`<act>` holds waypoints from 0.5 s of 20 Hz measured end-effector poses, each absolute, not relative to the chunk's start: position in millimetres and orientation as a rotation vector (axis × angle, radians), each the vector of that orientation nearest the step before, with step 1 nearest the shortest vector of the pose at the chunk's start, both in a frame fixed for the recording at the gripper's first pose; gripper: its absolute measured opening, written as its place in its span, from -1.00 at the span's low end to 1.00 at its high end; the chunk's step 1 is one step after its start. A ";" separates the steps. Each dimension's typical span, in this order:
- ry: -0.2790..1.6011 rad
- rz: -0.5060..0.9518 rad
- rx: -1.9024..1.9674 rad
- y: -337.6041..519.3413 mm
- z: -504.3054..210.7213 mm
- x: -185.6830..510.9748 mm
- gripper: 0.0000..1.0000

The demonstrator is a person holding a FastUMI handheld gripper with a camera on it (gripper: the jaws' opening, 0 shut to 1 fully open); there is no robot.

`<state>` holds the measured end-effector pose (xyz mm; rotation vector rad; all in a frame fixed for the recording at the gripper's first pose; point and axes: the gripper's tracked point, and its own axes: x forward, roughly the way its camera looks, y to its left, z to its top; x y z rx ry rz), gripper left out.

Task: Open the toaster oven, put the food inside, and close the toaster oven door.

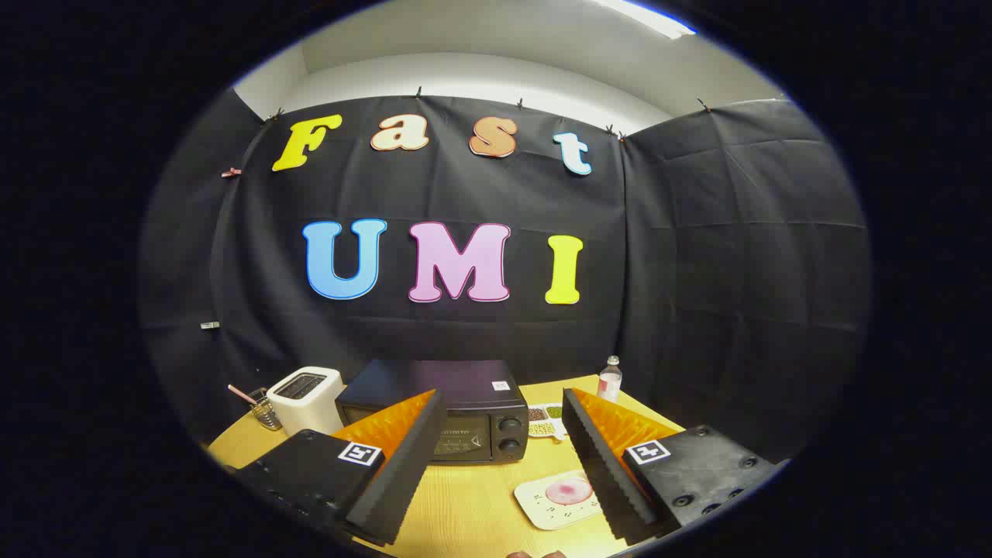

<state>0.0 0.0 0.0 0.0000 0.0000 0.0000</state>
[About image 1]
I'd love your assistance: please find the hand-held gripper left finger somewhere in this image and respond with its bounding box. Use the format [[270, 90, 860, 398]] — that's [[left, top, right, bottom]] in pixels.
[[232, 387, 449, 547]]

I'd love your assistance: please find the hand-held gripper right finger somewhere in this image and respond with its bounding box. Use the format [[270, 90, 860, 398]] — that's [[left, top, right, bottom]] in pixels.
[[562, 387, 784, 547]]

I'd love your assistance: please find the pink round ham slice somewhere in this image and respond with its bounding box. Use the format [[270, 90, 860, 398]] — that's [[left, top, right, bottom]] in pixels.
[[545, 477, 594, 506]]

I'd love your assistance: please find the white square plate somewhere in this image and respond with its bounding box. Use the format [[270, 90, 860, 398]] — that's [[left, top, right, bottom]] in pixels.
[[514, 468, 605, 532]]

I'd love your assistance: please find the black toaster oven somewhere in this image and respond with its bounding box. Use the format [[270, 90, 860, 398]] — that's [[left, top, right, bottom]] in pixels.
[[335, 359, 530, 464]]

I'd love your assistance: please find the white pop-up toaster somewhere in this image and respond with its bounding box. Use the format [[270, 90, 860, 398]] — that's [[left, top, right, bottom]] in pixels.
[[266, 367, 346, 436]]

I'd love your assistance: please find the white divided bean dish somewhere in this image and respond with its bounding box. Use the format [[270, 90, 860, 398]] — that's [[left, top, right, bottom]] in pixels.
[[528, 403, 568, 441]]

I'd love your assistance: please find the clear plastic bottle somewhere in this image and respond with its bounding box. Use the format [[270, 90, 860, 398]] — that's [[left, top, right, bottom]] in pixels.
[[597, 356, 624, 404]]

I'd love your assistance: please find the metal mesh pen holder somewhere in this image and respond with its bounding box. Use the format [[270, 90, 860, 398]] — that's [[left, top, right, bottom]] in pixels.
[[250, 387, 286, 432]]

